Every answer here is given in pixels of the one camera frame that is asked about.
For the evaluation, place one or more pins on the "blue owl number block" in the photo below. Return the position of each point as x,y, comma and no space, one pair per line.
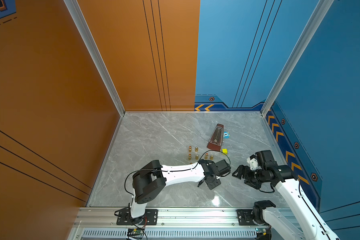
226,135

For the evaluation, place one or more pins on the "aluminium corner post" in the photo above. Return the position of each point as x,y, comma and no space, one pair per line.
89,41
307,34

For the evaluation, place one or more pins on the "green circuit board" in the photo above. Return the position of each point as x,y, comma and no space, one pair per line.
264,234
135,234

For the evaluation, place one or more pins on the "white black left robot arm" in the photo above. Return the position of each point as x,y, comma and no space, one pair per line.
149,181

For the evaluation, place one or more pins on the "aluminium corner post right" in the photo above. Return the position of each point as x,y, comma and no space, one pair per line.
307,34

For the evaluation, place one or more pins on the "dark red wooden metronome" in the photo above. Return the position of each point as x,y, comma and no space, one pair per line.
216,140

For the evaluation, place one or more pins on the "green circuit board left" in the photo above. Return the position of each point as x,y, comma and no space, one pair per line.
135,234

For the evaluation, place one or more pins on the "aluminium corner post left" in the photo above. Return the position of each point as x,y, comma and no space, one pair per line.
89,41

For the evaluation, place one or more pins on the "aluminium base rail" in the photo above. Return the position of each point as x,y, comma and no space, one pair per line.
167,217

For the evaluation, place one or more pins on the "green circuit board right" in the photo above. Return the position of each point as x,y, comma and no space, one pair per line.
264,234

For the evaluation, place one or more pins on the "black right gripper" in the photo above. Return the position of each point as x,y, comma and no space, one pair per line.
240,169

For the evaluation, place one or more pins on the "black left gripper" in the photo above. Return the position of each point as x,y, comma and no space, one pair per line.
215,185

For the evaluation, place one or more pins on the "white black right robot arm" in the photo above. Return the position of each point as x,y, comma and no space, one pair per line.
262,168

